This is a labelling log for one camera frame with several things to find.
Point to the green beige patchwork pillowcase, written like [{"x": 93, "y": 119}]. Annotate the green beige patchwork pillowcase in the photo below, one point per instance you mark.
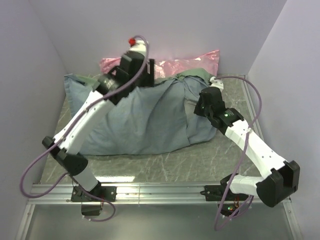
[{"x": 154, "y": 120}]

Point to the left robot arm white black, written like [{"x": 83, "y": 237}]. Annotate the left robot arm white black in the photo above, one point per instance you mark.
[{"x": 133, "y": 71}]

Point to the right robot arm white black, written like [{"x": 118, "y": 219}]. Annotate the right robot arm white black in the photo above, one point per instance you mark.
[{"x": 278, "y": 178}]

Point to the pink rose satin pillow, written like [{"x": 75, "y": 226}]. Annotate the pink rose satin pillow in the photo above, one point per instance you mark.
[{"x": 204, "y": 66}]

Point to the black right controller box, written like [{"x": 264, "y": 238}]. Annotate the black right controller box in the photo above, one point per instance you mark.
[{"x": 229, "y": 208}]

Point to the black controller box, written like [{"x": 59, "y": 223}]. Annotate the black controller box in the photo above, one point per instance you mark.
[
  {"x": 89, "y": 210},
  {"x": 229, "y": 208}
]

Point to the black left controller box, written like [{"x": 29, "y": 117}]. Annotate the black left controller box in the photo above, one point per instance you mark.
[{"x": 89, "y": 210}]

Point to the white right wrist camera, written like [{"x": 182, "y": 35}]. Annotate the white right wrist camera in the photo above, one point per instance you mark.
[{"x": 214, "y": 82}]

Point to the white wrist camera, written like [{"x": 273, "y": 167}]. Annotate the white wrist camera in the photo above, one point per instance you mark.
[
  {"x": 138, "y": 46},
  {"x": 214, "y": 82}
]

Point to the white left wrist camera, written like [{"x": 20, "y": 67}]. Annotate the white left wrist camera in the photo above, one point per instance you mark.
[{"x": 138, "y": 46}]

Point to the aluminium front mounting rail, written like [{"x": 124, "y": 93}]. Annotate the aluminium front mounting rail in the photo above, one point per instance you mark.
[{"x": 157, "y": 193}]

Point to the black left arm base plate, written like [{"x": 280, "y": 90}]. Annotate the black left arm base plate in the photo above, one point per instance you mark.
[{"x": 102, "y": 192}]

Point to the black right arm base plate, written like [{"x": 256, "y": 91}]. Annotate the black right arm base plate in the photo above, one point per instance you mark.
[{"x": 216, "y": 192}]

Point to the aluminium right side rail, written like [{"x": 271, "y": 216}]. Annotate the aluminium right side rail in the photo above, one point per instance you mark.
[{"x": 252, "y": 101}]

